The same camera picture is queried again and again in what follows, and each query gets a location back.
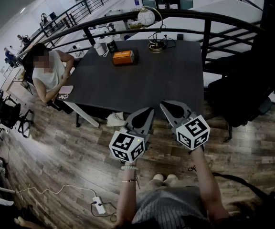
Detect thin black cable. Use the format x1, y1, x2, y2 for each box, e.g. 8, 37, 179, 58
90, 201, 117, 223

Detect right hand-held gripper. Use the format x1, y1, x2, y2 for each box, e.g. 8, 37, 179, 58
159, 100, 211, 151

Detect white cable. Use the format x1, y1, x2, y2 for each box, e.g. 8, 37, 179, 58
15, 184, 97, 200

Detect thick black cable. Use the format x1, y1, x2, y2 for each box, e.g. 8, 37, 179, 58
212, 172, 275, 201

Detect white table leg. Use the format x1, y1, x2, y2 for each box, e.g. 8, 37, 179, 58
63, 101, 100, 128

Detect gold lamp with globe shade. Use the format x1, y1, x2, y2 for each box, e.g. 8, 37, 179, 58
137, 5, 176, 52

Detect pink phone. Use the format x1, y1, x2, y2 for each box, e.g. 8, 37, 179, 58
60, 85, 74, 94

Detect black office chair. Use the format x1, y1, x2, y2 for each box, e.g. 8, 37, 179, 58
0, 91, 34, 138
208, 32, 275, 142

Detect white bead bracelet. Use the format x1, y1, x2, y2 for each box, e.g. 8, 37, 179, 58
120, 165, 139, 172

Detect person's left forearm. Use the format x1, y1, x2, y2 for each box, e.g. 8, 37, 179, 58
116, 162, 139, 224

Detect white sneaker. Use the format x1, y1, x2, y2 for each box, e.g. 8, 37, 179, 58
106, 112, 126, 128

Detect orange box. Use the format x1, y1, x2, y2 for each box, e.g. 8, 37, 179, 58
113, 50, 135, 65

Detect black metal railing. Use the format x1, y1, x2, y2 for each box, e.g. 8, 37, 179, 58
30, 0, 122, 45
17, 8, 275, 69

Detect black bottle with white strap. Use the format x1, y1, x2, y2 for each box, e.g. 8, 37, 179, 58
103, 36, 118, 57

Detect person's light ribbed top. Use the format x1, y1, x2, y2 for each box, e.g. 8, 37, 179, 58
132, 186, 216, 229

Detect person's beige trousers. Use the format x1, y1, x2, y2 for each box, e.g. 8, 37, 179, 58
137, 178, 190, 196

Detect white power strip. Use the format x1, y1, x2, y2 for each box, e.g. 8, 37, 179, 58
92, 196, 106, 215

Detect person's right forearm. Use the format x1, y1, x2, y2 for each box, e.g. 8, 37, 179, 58
190, 149, 229, 221

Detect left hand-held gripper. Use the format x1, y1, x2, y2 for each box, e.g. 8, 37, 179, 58
108, 107, 155, 164

